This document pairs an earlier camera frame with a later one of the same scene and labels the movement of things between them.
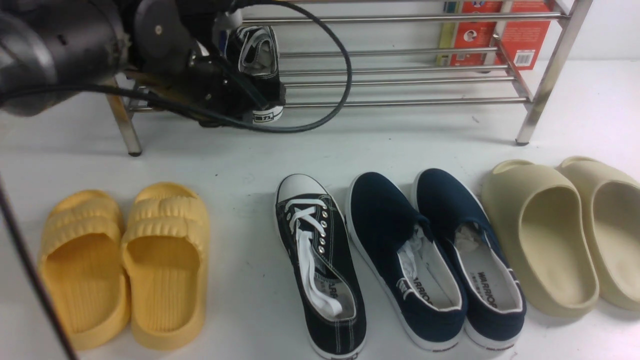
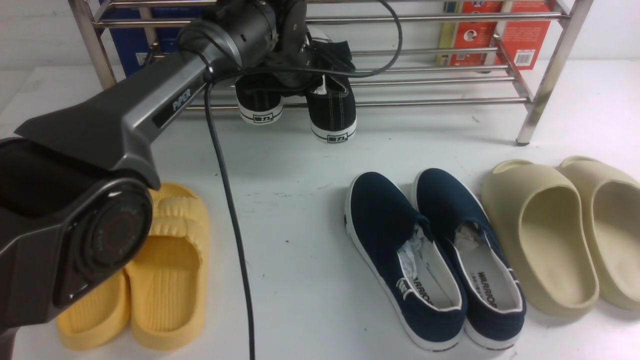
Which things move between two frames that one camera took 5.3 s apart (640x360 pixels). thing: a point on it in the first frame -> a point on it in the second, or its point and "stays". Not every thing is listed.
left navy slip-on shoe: [415, 276] stays
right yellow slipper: [164, 252] stays
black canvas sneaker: [310, 220] -> [331, 108]
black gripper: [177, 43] -> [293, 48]
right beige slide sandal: [611, 198] stays
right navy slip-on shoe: [496, 309] stays
